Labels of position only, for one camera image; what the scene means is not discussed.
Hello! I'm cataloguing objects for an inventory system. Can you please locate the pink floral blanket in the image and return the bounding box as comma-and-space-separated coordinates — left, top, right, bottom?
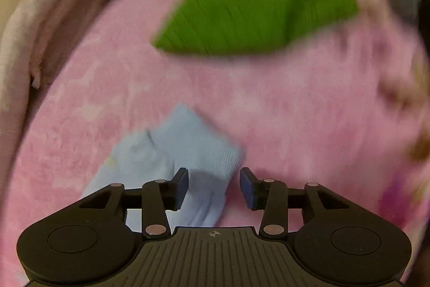
0, 0, 430, 287

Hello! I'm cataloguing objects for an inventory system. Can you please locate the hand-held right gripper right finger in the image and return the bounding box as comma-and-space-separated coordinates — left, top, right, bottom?
239, 167, 352, 237

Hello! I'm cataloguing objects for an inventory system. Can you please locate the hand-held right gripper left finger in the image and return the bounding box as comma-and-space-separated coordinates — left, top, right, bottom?
78, 168, 189, 238

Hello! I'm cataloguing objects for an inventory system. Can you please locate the light blue sweatshirt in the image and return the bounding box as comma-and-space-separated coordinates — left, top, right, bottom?
81, 103, 244, 229

